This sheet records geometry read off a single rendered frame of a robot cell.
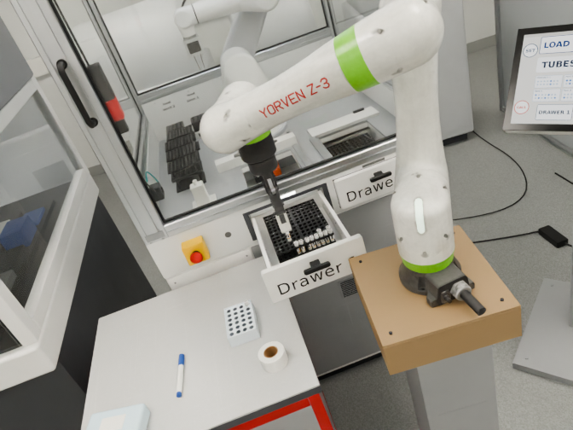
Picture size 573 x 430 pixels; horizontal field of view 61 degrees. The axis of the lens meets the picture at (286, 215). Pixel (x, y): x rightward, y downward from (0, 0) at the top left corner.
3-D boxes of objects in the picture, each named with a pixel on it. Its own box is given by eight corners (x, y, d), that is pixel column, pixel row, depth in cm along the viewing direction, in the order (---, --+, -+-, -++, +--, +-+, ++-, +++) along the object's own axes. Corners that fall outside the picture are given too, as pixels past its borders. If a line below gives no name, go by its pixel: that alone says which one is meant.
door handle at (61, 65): (98, 130, 130) (60, 61, 120) (89, 133, 130) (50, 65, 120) (100, 124, 134) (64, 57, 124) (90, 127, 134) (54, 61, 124)
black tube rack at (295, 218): (338, 250, 144) (333, 233, 140) (282, 271, 143) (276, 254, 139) (317, 214, 162) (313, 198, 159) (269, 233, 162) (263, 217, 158)
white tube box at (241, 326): (260, 337, 134) (256, 328, 132) (231, 347, 134) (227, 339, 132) (254, 308, 145) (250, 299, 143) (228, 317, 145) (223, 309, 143)
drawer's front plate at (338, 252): (369, 266, 136) (361, 235, 131) (273, 304, 135) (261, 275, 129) (367, 263, 138) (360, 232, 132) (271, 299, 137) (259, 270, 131)
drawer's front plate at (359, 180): (421, 179, 165) (417, 151, 159) (342, 210, 164) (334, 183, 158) (419, 177, 166) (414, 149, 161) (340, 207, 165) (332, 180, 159)
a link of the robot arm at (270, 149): (276, 135, 118) (269, 122, 126) (231, 151, 117) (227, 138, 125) (284, 156, 121) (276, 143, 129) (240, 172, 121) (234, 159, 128)
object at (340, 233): (361, 261, 137) (356, 244, 134) (275, 293, 136) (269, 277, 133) (321, 197, 171) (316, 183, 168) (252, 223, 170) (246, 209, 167)
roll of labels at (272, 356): (257, 367, 126) (251, 357, 124) (274, 347, 130) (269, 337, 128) (276, 377, 121) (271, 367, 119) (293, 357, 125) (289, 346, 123)
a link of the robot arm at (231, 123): (364, 78, 99) (338, 29, 95) (358, 101, 90) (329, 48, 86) (228, 146, 117) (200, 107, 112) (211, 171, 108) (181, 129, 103)
